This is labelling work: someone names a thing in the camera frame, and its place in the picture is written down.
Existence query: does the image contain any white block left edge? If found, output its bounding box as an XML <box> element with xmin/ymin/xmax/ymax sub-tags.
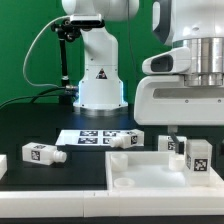
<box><xmin>0</xmin><ymin>155</ymin><xmax>7</xmax><ymax>180</ymax></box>

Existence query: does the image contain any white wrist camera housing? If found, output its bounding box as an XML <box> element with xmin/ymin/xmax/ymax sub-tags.
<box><xmin>142</xmin><ymin>47</ymin><xmax>191</xmax><ymax>75</ymax></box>

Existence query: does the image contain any marker sheet on table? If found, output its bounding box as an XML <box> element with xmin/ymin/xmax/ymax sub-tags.
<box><xmin>56</xmin><ymin>130</ymin><xmax>124</xmax><ymax>146</ymax></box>

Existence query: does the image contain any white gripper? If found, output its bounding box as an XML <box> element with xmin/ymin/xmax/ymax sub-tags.
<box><xmin>134</xmin><ymin>75</ymin><xmax>224</xmax><ymax>155</ymax></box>

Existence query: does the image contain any black cable on table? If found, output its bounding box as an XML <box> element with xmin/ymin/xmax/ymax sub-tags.
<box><xmin>0</xmin><ymin>87</ymin><xmax>74</xmax><ymax>110</ymax></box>

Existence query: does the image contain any white L-shaped fence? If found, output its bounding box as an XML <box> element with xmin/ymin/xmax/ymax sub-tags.
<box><xmin>0</xmin><ymin>187</ymin><xmax>224</xmax><ymax>218</ymax></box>

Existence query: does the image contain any grey camera cable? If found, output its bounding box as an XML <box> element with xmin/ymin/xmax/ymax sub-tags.
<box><xmin>22</xmin><ymin>15</ymin><xmax>79</xmax><ymax>93</ymax></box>

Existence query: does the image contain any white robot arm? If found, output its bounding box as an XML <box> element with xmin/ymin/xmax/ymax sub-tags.
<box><xmin>61</xmin><ymin>0</ymin><xmax>224</xmax><ymax>128</ymax></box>

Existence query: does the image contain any black camera on stand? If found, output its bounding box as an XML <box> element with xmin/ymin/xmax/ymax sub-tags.
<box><xmin>51</xmin><ymin>15</ymin><xmax>105</xmax><ymax>104</ymax></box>

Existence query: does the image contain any white square table top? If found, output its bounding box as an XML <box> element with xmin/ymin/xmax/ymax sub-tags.
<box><xmin>105</xmin><ymin>151</ymin><xmax>224</xmax><ymax>190</ymax></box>

